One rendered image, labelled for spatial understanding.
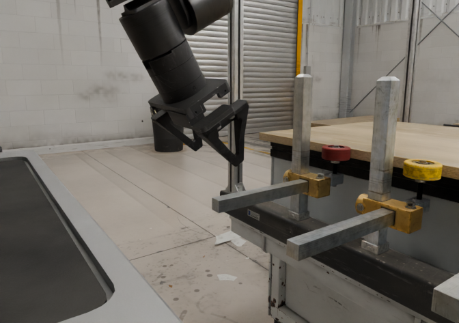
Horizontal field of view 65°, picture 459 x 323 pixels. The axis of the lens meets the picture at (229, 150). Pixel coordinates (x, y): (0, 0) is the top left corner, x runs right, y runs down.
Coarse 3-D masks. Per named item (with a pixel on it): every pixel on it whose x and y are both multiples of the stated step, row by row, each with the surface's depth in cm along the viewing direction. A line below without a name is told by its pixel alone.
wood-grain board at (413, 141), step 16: (320, 128) 150; (336, 128) 150; (352, 128) 150; (368, 128) 150; (400, 128) 150; (416, 128) 150; (432, 128) 150; (448, 128) 150; (288, 144) 126; (320, 144) 114; (336, 144) 112; (352, 144) 112; (368, 144) 112; (400, 144) 112; (416, 144) 112; (432, 144) 112; (448, 144) 112; (368, 160) 101; (400, 160) 93; (448, 160) 89; (448, 176) 84
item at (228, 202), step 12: (300, 180) 98; (336, 180) 104; (240, 192) 88; (252, 192) 88; (264, 192) 89; (276, 192) 91; (288, 192) 94; (300, 192) 97; (216, 204) 83; (228, 204) 83; (240, 204) 85; (252, 204) 88
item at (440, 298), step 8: (448, 280) 45; (456, 280) 45; (440, 288) 43; (448, 288) 43; (456, 288) 43; (432, 296) 43; (440, 296) 43; (448, 296) 42; (456, 296) 42; (432, 304) 43; (440, 304) 43; (448, 304) 42; (456, 304) 41; (440, 312) 43; (448, 312) 42; (456, 312) 41; (456, 320) 41
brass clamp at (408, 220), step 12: (360, 204) 85; (372, 204) 82; (384, 204) 80; (396, 204) 79; (396, 216) 77; (408, 216) 75; (420, 216) 77; (396, 228) 78; (408, 228) 76; (420, 228) 78
